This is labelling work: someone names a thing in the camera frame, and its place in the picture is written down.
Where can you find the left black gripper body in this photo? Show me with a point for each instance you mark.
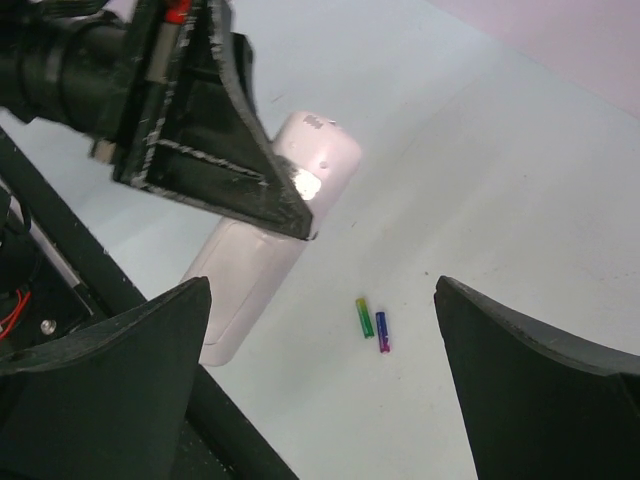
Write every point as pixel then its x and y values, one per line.
pixel 154 129

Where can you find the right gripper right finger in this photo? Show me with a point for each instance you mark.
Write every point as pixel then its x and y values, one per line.
pixel 537 402

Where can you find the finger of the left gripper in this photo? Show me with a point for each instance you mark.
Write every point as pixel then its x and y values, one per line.
pixel 248 180

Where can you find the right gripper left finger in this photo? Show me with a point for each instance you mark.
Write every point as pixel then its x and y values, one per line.
pixel 107 401

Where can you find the white remote control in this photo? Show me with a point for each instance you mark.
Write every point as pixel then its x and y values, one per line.
pixel 246 265

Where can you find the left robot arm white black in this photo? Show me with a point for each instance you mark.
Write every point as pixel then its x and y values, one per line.
pixel 58 59

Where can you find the blue purple AAA battery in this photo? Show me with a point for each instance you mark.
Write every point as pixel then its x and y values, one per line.
pixel 382 332

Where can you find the green AAA battery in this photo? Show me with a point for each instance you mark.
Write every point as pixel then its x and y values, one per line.
pixel 364 318

